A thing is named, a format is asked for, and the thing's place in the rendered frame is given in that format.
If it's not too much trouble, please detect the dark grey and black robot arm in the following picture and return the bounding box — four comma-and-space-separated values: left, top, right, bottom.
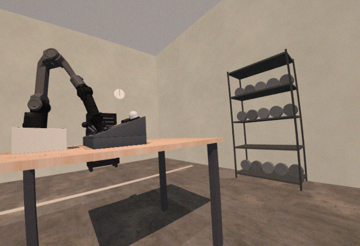
23, 48, 96, 128

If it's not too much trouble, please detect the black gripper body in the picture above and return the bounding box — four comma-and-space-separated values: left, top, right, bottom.
86, 106, 102, 119

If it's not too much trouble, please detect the grey control console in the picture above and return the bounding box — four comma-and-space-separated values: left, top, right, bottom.
82, 111, 147, 149

